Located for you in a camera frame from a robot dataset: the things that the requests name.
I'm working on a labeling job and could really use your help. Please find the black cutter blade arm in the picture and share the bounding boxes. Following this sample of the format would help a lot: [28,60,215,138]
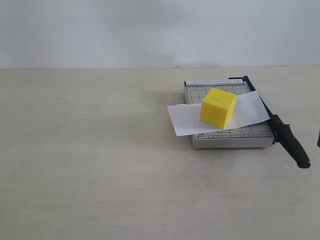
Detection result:
[242,75,312,170]

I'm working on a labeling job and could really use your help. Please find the white paper sheet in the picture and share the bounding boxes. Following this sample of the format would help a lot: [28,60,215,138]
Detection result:
[167,91,270,136]

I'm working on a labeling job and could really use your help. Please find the yellow cube block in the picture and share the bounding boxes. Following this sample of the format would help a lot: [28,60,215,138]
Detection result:
[200,88,237,129]

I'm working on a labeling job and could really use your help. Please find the grey paper cutter base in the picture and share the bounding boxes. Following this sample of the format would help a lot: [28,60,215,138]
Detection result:
[184,76,275,149]

